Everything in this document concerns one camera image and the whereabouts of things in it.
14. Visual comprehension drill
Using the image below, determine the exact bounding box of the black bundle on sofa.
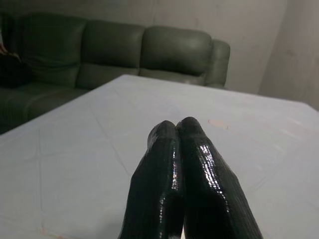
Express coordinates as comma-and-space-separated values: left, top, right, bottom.
0, 42, 33, 88

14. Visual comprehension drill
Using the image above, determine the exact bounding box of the light blue tablecloth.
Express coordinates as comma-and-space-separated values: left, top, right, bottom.
0, 73, 319, 239

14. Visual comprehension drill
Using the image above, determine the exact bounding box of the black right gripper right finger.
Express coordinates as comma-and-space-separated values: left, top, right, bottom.
175, 116, 264, 239

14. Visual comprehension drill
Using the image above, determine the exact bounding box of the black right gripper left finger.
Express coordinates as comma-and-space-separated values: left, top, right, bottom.
121, 119, 185, 239

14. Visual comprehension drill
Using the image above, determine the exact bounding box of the dark green leather sofa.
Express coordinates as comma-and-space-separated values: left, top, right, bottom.
0, 12, 231, 135

